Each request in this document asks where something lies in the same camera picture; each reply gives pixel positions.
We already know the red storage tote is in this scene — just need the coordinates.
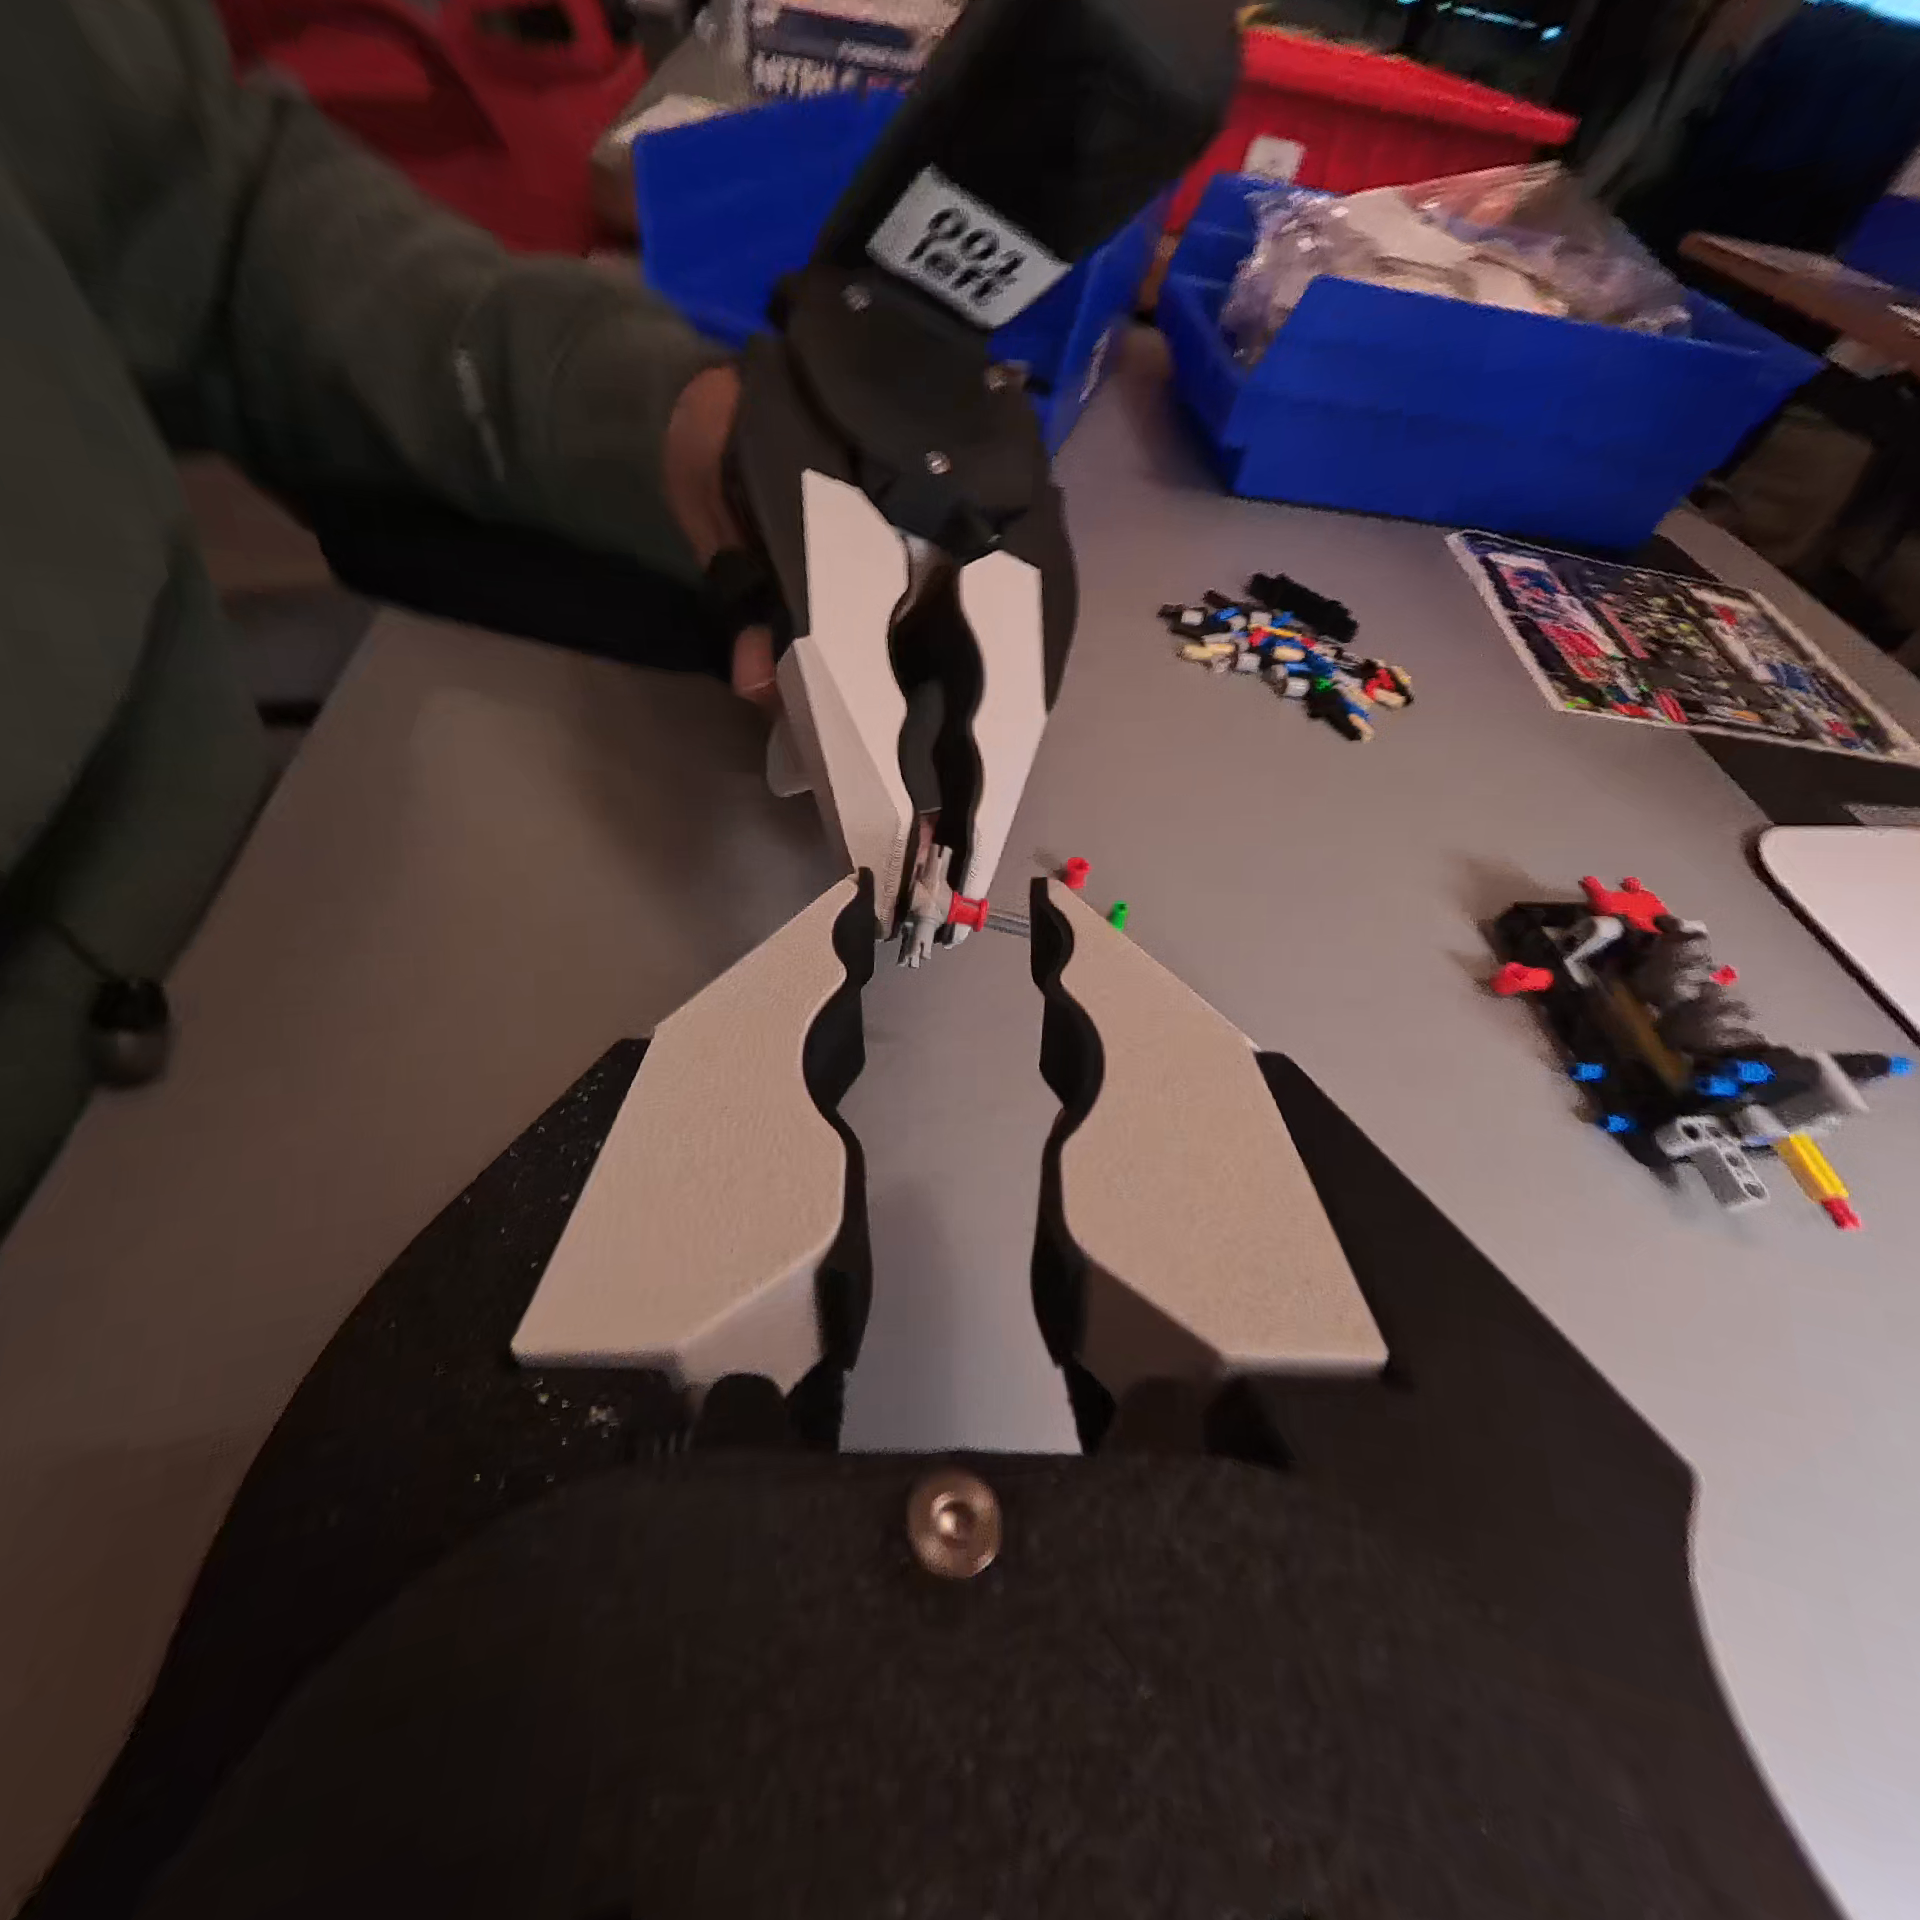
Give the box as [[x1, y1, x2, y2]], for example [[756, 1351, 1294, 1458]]
[[1161, 28, 1578, 234]]

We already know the black wrist rest pad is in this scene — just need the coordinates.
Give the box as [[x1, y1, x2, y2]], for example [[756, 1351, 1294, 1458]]
[[316, 496, 753, 678]]

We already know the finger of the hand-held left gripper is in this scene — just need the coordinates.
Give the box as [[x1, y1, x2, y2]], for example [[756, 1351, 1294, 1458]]
[[769, 470, 923, 924], [945, 547, 1051, 910]]

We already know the red plastic container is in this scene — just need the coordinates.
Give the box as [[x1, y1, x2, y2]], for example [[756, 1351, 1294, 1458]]
[[217, 0, 647, 257]]

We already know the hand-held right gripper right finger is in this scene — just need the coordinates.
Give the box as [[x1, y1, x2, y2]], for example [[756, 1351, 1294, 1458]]
[[1027, 874, 1391, 1442]]

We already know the small grey lego axle assembly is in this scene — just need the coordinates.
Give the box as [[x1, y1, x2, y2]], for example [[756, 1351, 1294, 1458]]
[[897, 839, 1037, 970]]

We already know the blue storage bin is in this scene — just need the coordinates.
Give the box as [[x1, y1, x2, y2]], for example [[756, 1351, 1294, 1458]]
[[1154, 171, 1825, 558], [630, 82, 1172, 452]]

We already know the person's left hand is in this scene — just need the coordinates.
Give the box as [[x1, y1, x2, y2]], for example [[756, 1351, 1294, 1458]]
[[662, 363, 783, 712]]

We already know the black lego chassis assembly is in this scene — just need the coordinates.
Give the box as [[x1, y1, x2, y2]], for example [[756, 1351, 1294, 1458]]
[[1485, 874, 1914, 1234]]

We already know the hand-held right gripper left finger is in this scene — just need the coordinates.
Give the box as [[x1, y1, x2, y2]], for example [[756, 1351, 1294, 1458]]
[[510, 866, 881, 1412]]

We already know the lego instruction booklet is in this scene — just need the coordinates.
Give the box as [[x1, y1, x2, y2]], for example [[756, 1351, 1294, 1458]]
[[1447, 529, 1920, 768]]

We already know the clear bag of lego parts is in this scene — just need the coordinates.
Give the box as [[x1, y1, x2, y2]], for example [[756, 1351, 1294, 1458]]
[[1218, 162, 1697, 369]]

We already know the person's green sweatshirt torso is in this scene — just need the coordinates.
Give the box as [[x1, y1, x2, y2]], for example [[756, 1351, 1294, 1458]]
[[0, 0, 279, 1249]]

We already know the pile of small lego pieces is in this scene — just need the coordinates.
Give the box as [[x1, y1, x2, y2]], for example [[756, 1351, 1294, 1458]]
[[1159, 592, 1414, 746]]

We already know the disposable glove box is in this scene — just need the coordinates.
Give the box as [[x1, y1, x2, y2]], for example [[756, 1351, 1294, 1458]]
[[742, 0, 962, 92]]

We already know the black lego panel piece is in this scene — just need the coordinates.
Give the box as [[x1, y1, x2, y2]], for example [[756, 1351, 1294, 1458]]
[[1242, 569, 1359, 644]]

